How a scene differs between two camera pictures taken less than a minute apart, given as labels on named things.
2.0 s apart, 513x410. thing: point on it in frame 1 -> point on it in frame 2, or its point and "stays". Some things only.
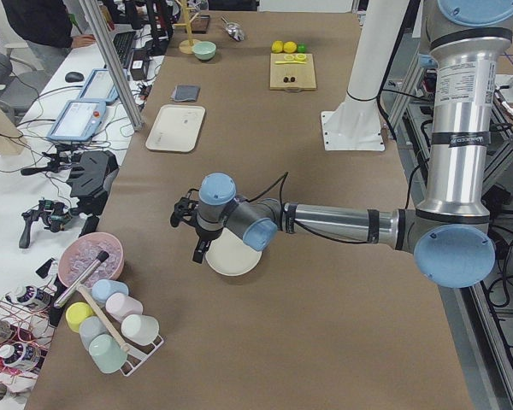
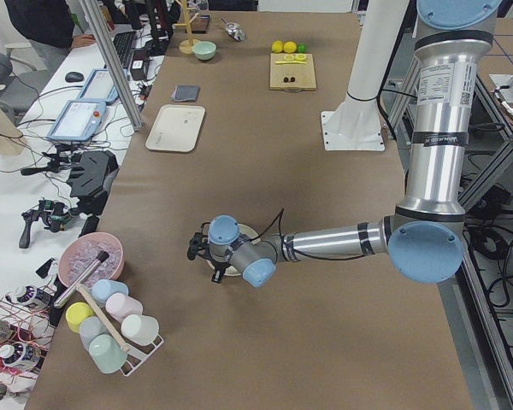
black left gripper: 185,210 -> 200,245
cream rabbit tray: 176,128 stays
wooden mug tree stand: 185,46 stays
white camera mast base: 355,125 stays
